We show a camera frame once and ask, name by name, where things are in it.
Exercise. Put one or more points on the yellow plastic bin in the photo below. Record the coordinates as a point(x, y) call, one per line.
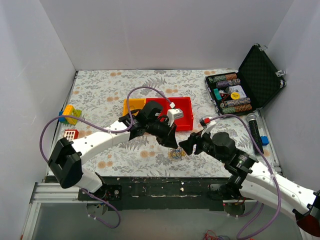
point(134, 104)

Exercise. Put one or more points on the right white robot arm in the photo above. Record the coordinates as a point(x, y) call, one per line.
point(250, 178)

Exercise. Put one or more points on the yellow green blue block stack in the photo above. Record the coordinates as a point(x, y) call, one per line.
point(69, 110)

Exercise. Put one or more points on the black poker chip case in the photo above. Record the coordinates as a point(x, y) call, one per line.
point(251, 87)

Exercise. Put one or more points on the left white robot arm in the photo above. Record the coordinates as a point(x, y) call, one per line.
point(67, 158)

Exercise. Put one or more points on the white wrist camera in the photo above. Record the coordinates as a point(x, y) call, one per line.
point(173, 114)
point(207, 124)

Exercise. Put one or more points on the small blue toy block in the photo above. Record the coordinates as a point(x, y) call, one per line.
point(264, 140)

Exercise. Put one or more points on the black microphone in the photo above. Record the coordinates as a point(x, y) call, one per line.
point(254, 130)

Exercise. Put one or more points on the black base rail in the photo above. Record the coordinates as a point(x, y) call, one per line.
point(173, 193)

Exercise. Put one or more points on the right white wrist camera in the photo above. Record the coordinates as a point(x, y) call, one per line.
point(207, 124)

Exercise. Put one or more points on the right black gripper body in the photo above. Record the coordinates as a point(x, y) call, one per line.
point(196, 144)

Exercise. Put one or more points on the red plastic bin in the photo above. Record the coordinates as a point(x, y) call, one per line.
point(163, 102)
point(186, 123)

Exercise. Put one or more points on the red white window block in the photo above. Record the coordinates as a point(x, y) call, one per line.
point(71, 134)

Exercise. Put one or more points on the aluminium frame rail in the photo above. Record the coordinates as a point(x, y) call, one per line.
point(54, 213)

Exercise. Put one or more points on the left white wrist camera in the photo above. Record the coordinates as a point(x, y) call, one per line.
point(173, 114)

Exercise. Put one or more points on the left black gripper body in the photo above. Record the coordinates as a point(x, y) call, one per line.
point(167, 132)

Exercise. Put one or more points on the floral table mat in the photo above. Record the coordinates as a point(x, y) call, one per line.
point(100, 95)

